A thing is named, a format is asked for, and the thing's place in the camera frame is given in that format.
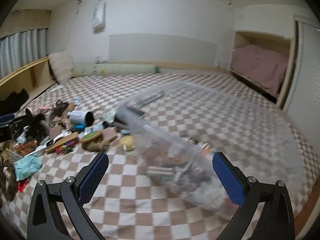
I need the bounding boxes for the colourful puzzle box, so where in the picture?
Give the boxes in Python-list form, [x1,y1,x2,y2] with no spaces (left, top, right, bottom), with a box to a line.
[55,141,75,155]

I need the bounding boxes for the brown furry toy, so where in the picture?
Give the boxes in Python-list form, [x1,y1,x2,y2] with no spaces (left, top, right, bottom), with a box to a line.
[1,160,18,202]

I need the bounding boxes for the teal paper packet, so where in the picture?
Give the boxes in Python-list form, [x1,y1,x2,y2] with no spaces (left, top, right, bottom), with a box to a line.
[14,153,42,181]

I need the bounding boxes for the long cork board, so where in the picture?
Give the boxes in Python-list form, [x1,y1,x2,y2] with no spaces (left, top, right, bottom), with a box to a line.
[46,132,79,153]

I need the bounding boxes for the black feather duster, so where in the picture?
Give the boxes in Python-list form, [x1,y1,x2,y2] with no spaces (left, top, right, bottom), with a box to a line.
[25,108,48,143]

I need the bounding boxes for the yellow wrapped bun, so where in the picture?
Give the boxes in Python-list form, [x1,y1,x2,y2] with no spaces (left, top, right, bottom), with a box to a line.
[118,135,135,151]

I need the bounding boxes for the pink bedding in alcove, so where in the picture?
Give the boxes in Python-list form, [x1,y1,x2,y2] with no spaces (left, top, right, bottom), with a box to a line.
[231,44,289,98]

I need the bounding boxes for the wooden shelf unit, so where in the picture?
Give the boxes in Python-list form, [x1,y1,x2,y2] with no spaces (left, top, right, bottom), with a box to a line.
[1,56,56,114]

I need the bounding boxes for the orange glasses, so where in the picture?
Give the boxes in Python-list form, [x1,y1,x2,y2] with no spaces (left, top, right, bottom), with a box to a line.
[16,141,38,157]

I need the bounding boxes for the jute rope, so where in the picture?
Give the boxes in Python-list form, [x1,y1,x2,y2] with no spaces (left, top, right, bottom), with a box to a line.
[81,139,111,152]

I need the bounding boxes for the cream pillow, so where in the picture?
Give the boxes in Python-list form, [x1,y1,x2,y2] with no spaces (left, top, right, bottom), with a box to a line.
[48,51,75,85]

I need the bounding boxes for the blue white floral pouch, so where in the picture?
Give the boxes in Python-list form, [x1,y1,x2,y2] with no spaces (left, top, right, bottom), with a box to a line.
[101,109,117,125]

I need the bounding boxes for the silver blue hair dryer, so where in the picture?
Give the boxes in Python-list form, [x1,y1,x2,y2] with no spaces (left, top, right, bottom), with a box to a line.
[67,111,94,127]

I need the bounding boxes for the green bolster pillow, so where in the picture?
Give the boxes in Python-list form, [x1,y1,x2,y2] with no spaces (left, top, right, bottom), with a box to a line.
[72,63,160,77]

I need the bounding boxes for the clear plastic storage bin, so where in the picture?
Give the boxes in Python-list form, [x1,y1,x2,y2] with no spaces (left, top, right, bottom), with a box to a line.
[117,81,303,218]

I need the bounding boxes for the round cork coaster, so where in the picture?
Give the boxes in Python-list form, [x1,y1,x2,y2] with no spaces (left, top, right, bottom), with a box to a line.
[79,131,101,144]

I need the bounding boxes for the wall air conditioner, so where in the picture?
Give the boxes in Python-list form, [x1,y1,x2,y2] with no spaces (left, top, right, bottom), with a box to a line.
[92,1,106,29]

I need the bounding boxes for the grey curtain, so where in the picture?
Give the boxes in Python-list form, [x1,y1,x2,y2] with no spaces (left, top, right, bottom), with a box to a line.
[0,28,48,78]

